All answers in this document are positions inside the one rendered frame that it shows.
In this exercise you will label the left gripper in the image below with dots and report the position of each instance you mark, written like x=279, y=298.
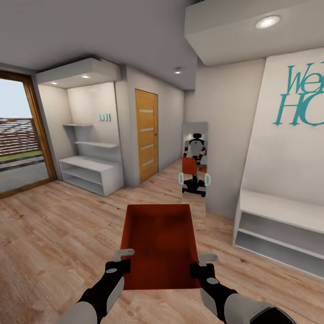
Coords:
x=124, y=264

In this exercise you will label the storage box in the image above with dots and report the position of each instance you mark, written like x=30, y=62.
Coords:
x=162, y=236

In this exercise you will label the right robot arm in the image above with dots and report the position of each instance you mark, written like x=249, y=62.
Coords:
x=230, y=306

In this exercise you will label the standing mirror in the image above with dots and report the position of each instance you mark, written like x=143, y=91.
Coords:
x=194, y=153

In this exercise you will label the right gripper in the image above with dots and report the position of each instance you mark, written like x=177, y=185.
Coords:
x=196, y=270

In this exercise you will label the door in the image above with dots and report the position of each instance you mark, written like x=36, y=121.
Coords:
x=25, y=157
x=146, y=117

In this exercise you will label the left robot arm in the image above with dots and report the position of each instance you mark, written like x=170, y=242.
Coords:
x=96, y=302

